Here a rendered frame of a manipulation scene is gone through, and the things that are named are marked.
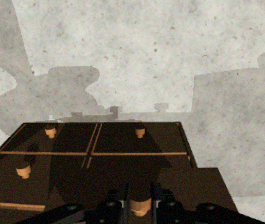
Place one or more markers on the brown wooden chest of drawers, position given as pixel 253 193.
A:
pixel 91 149

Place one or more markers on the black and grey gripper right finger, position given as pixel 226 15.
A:
pixel 164 205

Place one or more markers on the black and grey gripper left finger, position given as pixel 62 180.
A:
pixel 109 211

